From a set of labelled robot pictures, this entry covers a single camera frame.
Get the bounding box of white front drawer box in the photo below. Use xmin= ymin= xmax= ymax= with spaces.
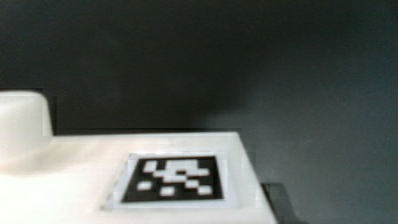
xmin=0 ymin=91 xmax=277 ymax=224

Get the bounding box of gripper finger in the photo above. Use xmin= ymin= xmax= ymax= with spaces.
xmin=261 ymin=183 xmax=309 ymax=224

